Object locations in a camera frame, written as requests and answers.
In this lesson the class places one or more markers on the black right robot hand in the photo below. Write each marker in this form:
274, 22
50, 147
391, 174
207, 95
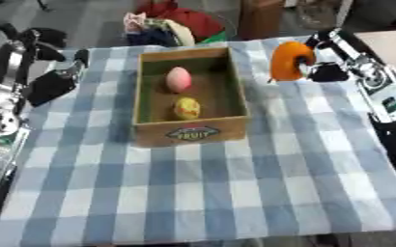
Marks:
325, 71

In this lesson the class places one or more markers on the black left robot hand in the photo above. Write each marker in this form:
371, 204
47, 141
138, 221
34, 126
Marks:
48, 84

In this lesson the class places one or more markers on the orange toy fruit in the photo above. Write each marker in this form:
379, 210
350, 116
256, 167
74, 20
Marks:
289, 61

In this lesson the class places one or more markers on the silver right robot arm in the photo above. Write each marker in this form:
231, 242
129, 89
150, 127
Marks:
379, 90

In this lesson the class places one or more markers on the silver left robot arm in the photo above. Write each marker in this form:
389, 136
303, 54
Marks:
1, 128

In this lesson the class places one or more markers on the brown cardboard box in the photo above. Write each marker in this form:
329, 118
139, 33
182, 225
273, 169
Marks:
261, 18

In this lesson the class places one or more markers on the tan cardboard box green inside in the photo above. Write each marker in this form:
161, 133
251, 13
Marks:
189, 96

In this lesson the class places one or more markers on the pink toy peach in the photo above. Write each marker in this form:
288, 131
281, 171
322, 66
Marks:
179, 79

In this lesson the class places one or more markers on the pile of colourful bags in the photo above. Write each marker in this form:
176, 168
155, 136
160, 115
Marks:
173, 24

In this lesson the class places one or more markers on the yellow toy fruit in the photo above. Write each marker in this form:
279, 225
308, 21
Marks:
187, 108

